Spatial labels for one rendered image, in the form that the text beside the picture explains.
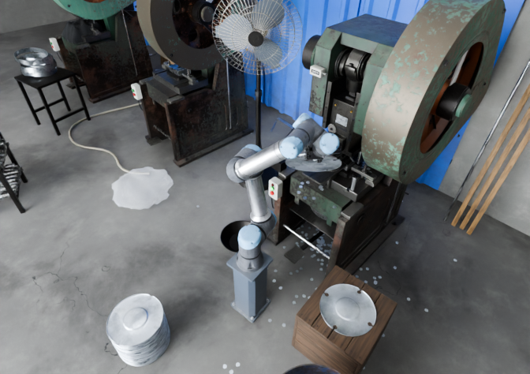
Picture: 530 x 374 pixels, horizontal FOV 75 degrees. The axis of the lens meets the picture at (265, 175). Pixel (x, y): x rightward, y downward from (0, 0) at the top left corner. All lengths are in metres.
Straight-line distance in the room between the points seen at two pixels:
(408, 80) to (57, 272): 2.43
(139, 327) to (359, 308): 1.15
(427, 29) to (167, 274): 2.05
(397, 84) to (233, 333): 1.64
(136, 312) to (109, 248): 0.79
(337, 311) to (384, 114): 1.05
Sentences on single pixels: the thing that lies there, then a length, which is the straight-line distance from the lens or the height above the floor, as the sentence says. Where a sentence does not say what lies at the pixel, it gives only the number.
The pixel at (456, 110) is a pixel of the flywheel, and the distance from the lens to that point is 1.70.
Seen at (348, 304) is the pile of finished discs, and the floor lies 0.36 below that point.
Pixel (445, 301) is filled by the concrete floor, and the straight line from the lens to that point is 2.65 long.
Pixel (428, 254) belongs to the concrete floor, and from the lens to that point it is 2.85.
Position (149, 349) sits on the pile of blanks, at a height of 0.15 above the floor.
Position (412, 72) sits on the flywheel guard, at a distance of 1.37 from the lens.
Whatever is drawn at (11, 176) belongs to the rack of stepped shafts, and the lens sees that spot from 3.34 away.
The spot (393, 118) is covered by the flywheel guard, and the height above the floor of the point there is 1.38.
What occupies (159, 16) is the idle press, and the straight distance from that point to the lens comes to 2.58.
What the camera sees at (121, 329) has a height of 0.25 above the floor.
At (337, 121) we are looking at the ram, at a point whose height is 1.04.
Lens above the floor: 2.04
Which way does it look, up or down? 40 degrees down
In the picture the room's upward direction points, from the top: 1 degrees clockwise
